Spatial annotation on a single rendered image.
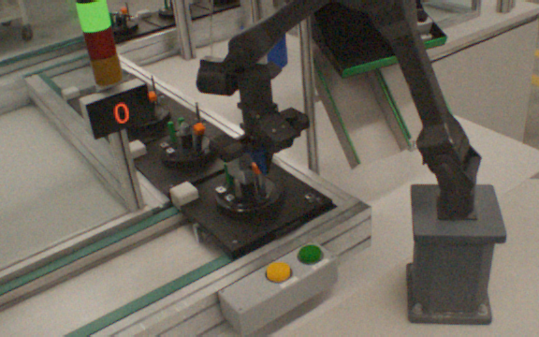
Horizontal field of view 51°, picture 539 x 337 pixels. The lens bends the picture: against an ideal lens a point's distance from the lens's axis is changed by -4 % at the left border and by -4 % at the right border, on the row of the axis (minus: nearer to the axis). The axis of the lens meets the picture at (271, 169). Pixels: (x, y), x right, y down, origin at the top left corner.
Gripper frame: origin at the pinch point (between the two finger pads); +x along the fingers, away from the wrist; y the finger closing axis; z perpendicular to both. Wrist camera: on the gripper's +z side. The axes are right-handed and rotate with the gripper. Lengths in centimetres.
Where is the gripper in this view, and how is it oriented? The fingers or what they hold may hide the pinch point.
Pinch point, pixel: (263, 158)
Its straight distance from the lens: 107.7
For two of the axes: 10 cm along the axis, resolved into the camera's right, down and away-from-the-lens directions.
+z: 5.8, 3.8, -7.2
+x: 0.9, 8.5, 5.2
